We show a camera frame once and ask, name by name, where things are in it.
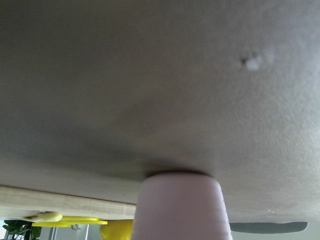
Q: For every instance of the pink plastic cup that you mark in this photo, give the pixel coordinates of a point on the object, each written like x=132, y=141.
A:
x=180, y=206

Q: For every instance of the yellow lemon near board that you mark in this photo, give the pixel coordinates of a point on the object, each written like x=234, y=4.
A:
x=116, y=230

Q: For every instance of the lemon slice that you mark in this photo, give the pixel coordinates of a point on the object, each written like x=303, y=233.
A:
x=68, y=221

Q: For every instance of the wooden cutting board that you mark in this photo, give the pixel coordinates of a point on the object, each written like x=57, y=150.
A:
x=18, y=203

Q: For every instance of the green bowl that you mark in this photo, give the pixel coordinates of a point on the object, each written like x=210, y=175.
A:
x=268, y=227

